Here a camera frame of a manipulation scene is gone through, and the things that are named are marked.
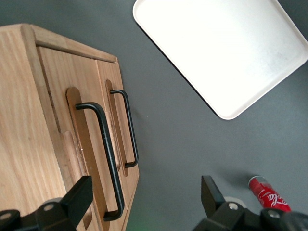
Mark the red cola bottle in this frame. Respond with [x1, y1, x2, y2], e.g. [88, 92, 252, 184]
[248, 175, 292, 214]

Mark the wooden drawer long black handle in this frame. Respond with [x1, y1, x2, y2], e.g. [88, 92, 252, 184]
[36, 45, 126, 231]

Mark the wooden two-drawer cabinet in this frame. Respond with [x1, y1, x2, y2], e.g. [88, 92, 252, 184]
[0, 23, 141, 231]

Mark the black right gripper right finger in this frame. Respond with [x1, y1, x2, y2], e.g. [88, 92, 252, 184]
[192, 175, 308, 231]

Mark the wooden drawer short black handle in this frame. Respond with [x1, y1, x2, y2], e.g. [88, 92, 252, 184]
[95, 59, 140, 231]

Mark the cream plastic tray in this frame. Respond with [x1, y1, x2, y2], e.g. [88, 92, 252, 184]
[132, 0, 308, 120]

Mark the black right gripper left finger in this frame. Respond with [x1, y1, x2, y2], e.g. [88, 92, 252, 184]
[0, 175, 93, 231]

